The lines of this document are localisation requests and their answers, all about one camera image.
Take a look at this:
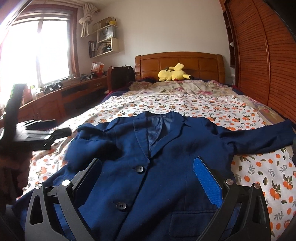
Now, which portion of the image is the navy blue suit jacket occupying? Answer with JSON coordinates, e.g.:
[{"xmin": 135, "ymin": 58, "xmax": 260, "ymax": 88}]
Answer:
[{"xmin": 12, "ymin": 112, "xmax": 295, "ymax": 240}]

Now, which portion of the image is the person left hand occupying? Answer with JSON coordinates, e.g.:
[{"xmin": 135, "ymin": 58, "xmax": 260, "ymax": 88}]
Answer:
[{"xmin": 1, "ymin": 152, "xmax": 32, "ymax": 212}]

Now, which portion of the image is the wooden desk cabinet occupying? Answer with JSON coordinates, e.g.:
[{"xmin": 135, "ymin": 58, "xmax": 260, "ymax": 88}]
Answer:
[{"xmin": 18, "ymin": 76, "xmax": 107, "ymax": 123}]

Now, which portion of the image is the orange print bed sheet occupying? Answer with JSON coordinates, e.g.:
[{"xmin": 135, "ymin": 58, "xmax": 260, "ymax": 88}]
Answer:
[{"xmin": 13, "ymin": 91, "xmax": 295, "ymax": 240}]

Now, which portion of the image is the orange white paper bag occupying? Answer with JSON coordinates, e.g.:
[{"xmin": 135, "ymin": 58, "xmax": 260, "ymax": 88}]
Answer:
[{"xmin": 91, "ymin": 62, "xmax": 104, "ymax": 78}]

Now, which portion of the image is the floral quilt blanket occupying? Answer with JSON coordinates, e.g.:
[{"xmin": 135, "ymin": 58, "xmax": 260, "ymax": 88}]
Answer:
[{"xmin": 128, "ymin": 80, "xmax": 284, "ymax": 128}]

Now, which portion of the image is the tied white curtain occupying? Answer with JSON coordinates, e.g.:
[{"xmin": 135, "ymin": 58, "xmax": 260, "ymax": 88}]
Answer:
[{"xmin": 78, "ymin": 3, "xmax": 100, "ymax": 38}]

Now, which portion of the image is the yellow pikachu plush toy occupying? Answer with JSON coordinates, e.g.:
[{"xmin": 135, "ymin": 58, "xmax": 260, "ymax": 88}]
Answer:
[{"xmin": 158, "ymin": 63, "xmax": 194, "ymax": 82}]

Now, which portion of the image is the wooden bed headboard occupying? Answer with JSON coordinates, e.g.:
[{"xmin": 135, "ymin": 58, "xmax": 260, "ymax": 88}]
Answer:
[{"xmin": 134, "ymin": 51, "xmax": 226, "ymax": 84}]

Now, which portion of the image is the wooden louvered wardrobe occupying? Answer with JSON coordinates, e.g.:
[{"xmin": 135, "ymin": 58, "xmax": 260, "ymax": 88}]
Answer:
[{"xmin": 220, "ymin": 1, "xmax": 295, "ymax": 121}]

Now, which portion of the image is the window with wooden frame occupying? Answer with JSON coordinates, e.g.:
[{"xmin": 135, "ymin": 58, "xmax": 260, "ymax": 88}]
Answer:
[{"xmin": 1, "ymin": 3, "xmax": 80, "ymax": 101}]

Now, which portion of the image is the white wall shelf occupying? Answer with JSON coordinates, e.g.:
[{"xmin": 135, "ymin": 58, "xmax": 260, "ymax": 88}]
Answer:
[{"xmin": 88, "ymin": 17, "xmax": 119, "ymax": 58}]

